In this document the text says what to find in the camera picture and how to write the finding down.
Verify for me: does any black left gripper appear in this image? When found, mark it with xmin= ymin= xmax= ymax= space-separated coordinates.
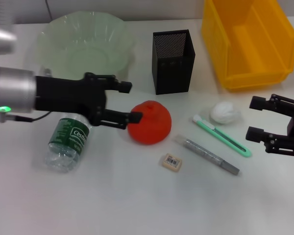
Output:
xmin=35 ymin=72 xmax=143 ymax=130

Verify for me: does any white paper ball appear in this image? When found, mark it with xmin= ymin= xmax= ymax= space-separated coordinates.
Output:
xmin=209 ymin=101 xmax=241 ymax=125

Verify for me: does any green utility knife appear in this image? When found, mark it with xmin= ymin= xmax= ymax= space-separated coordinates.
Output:
xmin=192 ymin=115 xmax=252 ymax=158

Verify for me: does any clear green-label water bottle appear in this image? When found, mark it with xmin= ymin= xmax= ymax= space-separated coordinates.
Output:
xmin=44 ymin=113 xmax=92 ymax=173

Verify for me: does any grey pen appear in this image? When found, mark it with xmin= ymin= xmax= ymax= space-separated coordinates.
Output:
xmin=172 ymin=134 xmax=241 ymax=176

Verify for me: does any beige eraser with barcode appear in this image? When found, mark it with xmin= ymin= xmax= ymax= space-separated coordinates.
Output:
xmin=159 ymin=153 xmax=183 ymax=173

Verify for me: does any black mesh pen holder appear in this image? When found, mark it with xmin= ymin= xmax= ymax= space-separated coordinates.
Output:
xmin=151 ymin=29 xmax=196 ymax=95

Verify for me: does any yellow plastic bin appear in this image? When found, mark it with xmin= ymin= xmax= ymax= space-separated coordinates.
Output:
xmin=201 ymin=0 xmax=294 ymax=93

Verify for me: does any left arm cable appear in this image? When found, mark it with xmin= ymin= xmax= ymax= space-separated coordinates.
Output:
xmin=0 ymin=111 xmax=51 ymax=123

